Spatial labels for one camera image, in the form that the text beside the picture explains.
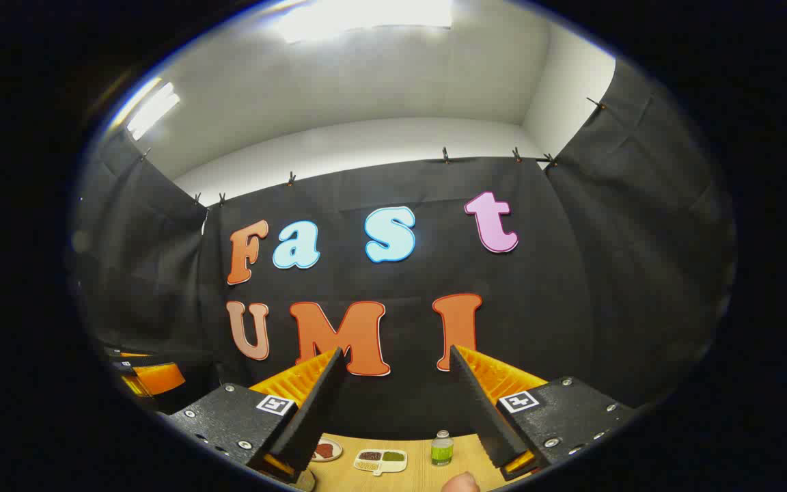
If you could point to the white divided bean dish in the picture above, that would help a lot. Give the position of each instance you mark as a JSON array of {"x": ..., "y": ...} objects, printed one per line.
[{"x": 380, "y": 460}]

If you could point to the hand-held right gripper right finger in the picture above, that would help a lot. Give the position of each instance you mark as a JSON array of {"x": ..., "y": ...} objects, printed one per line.
[{"x": 482, "y": 410}]

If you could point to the green drink bottle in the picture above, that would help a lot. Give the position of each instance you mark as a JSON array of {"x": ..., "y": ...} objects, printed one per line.
[{"x": 442, "y": 451}]

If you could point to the white oval red bean plate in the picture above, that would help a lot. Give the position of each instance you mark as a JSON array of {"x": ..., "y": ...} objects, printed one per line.
[{"x": 326, "y": 450}]

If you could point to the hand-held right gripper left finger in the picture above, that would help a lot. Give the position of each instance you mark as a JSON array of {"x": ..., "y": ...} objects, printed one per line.
[{"x": 315, "y": 410}]

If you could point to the ceiling light panel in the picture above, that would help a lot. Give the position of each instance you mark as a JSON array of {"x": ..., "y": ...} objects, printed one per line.
[{"x": 152, "y": 111}]

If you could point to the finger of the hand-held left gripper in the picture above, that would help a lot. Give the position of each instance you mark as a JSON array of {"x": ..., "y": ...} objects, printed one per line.
[{"x": 158, "y": 378}]

